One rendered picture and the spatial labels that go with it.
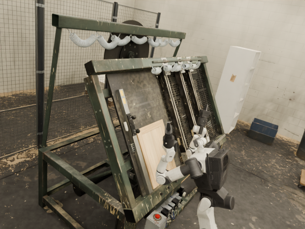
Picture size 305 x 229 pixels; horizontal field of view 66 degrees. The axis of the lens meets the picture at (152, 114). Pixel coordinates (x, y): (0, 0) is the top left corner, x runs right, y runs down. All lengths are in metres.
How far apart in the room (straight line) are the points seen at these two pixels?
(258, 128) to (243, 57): 1.79
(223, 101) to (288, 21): 2.57
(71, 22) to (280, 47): 5.74
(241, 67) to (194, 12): 2.75
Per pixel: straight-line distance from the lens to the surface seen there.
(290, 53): 7.03
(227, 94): 5.93
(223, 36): 7.38
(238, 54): 5.80
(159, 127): 2.38
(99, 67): 1.87
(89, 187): 2.32
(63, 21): 2.17
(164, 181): 1.94
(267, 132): 6.32
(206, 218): 2.30
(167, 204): 2.35
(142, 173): 2.11
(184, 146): 2.62
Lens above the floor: 2.31
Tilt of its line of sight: 22 degrees down
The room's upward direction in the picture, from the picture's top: 11 degrees clockwise
